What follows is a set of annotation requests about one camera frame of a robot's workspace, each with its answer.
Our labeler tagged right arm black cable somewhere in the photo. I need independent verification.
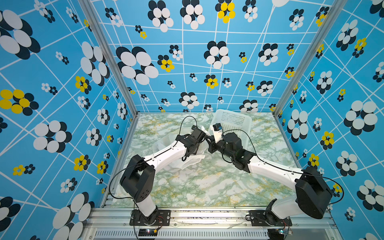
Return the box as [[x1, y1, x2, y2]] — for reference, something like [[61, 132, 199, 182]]
[[221, 128, 345, 205]]

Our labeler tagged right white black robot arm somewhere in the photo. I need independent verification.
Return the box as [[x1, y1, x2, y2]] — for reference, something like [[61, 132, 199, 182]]
[[206, 133, 333, 225]]

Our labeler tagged aluminium corner post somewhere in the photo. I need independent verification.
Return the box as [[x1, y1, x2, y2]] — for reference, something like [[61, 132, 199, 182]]
[[273, 0, 347, 120], [79, 0, 138, 120]]

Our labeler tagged right aluminium corner post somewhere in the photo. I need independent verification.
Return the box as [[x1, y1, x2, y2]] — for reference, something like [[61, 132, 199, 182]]
[[273, 0, 347, 120]]

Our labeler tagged aluminium front rail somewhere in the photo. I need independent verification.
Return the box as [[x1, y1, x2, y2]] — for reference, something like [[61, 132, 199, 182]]
[[81, 207, 342, 240]]

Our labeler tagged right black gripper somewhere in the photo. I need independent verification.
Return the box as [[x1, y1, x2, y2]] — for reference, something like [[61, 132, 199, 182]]
[[205, 134, 236, 163]]

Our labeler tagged white plastic basket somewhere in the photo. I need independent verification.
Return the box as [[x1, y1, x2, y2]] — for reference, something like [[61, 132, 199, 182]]
[[210, 109, 252, 150]]

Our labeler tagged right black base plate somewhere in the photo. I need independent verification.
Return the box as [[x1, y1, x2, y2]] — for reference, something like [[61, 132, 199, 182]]
[[246, 210, 292, 227]]

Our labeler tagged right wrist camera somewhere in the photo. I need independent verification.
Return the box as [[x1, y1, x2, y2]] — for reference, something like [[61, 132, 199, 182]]
[[211, 123, 223, 144]]

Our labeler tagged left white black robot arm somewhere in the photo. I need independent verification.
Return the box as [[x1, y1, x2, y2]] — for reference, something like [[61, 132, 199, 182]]
[[119, 126, 206, 219]]

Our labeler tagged left aluminium corner post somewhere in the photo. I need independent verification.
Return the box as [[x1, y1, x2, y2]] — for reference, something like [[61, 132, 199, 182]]
[[79, 0, 138, 120]]

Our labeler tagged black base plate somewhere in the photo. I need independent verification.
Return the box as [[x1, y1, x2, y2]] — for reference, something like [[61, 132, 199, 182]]
[[130, 210, 171, 227], [246, 210, 292, 227]]

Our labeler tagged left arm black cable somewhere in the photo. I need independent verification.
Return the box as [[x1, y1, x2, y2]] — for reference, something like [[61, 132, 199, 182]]
[[108, 115, 199, 201]]

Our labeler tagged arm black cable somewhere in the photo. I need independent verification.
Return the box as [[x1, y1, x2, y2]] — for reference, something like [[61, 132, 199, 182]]
[[108, 115, 199, 201], [221, 128, 345, 205]]

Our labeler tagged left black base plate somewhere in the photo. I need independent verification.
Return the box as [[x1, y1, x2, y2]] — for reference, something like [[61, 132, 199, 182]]
[[130, 210, 171, 227]]

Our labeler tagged white plastic bag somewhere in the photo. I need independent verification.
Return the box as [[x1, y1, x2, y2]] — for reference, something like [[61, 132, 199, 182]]
[[152, 130, 209, 170]]

